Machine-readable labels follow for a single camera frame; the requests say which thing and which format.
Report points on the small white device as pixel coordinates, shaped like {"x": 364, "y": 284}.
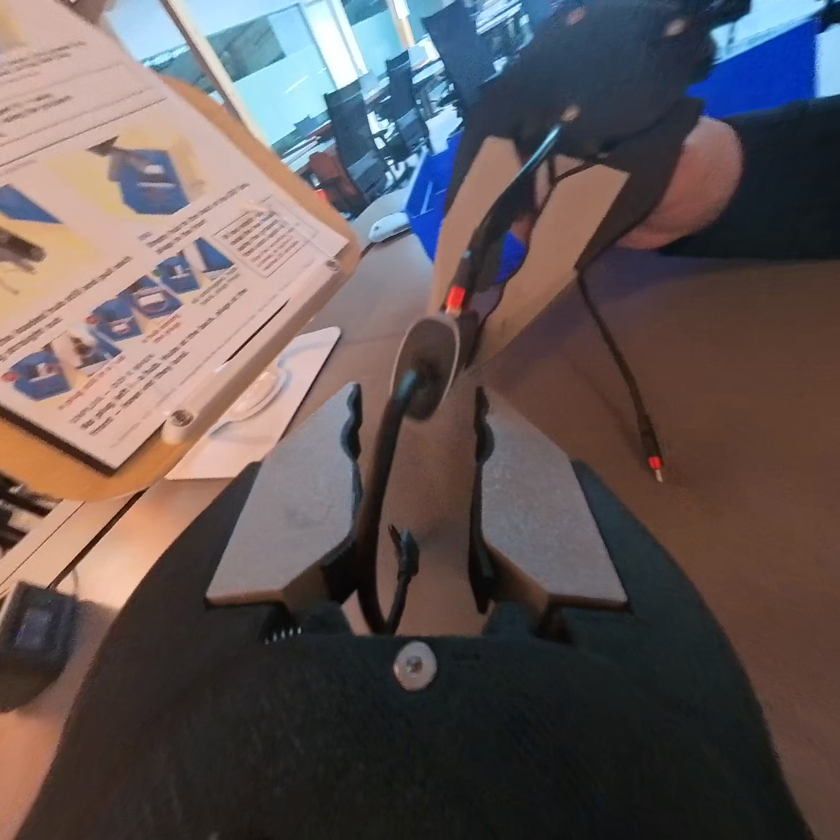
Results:
{"x": 389, "y": 228}

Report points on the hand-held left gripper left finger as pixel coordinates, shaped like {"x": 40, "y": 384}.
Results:
{"x": 289, "y": 518}

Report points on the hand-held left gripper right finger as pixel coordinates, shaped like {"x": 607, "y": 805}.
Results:
{"x": 544, "y": 525}

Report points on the person's right forearm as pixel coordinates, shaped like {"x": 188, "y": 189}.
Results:
{"x": 787, "y": 184}

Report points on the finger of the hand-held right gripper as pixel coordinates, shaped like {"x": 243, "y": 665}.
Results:
{"x": 558, "y": 229}
{"x": 469, "y": 210}

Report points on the black office chair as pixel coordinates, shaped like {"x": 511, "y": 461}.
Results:
{"x": 354, "y": 138}
{"x": 459, "y": 52}
{"x": 407, "y": 105}

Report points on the person's right hand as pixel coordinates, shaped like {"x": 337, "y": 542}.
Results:
{"x": 709, "y": 184}

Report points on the wooden display board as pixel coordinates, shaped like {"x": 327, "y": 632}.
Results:
{"x": 39, "y": 472}

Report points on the round grey usb hub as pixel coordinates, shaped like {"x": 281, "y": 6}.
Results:
{"x": 430, "y": 348}

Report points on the blue plastic bin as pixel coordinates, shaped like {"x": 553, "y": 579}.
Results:
{"x": 426, "y": 203}

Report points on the small black camera device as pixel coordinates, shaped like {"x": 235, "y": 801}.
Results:
{"x": 33, "y": 643}

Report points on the brown office chair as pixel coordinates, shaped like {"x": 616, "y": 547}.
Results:
{"x": 331, "y": 180}

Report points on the printed instruction sheet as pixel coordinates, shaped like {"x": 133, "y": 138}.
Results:
{"x": 164, "y": 216}

